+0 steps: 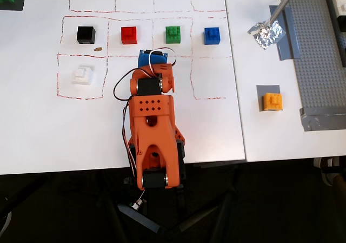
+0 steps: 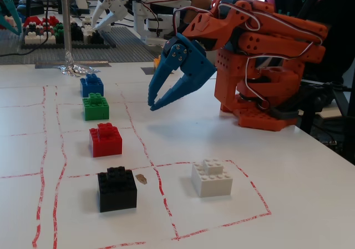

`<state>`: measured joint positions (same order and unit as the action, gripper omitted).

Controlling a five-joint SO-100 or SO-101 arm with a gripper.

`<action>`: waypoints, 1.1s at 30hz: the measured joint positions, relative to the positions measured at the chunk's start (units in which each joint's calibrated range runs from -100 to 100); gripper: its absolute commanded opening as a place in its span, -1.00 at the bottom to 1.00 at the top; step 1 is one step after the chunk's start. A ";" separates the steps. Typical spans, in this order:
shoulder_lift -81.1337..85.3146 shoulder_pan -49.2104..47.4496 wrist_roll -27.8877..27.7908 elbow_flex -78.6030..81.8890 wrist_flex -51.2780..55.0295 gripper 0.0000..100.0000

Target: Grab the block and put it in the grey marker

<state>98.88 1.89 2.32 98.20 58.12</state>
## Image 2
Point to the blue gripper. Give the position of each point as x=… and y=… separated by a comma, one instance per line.
x=194, y=63

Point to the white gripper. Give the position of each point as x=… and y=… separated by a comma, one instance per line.
x=108, y=7

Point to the short teal gripper finger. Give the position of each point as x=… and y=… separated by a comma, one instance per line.
x=5, y=24

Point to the long teal gripper finger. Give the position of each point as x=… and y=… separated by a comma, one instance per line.
x=12, y=10

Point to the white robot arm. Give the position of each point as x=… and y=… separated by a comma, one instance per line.
x=155, y=2

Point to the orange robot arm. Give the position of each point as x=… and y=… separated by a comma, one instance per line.
x=266, y=43

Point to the grey tape marker patch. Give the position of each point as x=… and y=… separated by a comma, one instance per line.
x=147, y=71

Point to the blue toy brick block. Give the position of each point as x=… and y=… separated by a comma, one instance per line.
x=93, y=86

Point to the green toy brick block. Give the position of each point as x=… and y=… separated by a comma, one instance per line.
x=95, y=109

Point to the red toy brick block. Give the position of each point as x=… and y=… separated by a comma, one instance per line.
x=106, y=143

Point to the white toy brick block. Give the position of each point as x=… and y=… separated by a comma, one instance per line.
x=212, y=183

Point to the black toy brick block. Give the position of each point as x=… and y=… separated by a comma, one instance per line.
x=117, y=193

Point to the red brick pile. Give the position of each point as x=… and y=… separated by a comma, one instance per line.
x=33, y=21

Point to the white brick stack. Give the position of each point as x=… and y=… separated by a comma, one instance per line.
x=87, y=32

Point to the white brick row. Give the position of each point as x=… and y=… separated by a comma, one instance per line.
x=33, y=38

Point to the grey studded baseplate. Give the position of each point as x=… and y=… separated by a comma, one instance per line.
x=124, y=49

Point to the metal pole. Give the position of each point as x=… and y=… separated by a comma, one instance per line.
x=66, y=24

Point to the green brick stack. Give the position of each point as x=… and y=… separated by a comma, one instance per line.
x=58, y=32

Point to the long grey tape strip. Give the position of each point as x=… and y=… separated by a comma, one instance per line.
x=91, y=63

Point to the pile of lego bricks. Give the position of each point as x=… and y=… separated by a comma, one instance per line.
x=55, y=46

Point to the small brown scrap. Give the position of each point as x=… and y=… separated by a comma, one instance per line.
x=141, y=178

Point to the black table clamp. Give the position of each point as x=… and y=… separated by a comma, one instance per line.
x=313, y=99

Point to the person in dark jersey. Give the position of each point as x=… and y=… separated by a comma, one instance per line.
x=338, y=7

